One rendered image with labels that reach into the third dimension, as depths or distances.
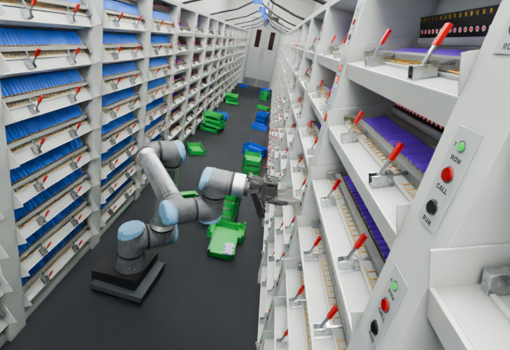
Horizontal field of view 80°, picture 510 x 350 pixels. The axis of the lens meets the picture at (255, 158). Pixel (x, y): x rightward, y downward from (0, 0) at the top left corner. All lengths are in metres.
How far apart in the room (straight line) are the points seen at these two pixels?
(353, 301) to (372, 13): 0.76
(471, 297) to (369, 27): 0.78
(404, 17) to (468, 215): 0.76
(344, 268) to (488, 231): 0.36
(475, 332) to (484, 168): 0.15
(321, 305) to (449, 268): 0.54
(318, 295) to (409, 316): 0.50
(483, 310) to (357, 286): 0.31
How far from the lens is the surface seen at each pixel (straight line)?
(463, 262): 0.41
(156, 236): 1.99
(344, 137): 0.85
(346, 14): 1.72
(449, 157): 0.41
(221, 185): 1.11
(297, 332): 1.09
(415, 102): 0.55
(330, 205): 0.92
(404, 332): 0.46
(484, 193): 0.38
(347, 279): 0.69
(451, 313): 0.40
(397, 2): 1.04
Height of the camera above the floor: 1.57
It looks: 21 degrees down
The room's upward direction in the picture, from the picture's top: 12 degrees clockwise
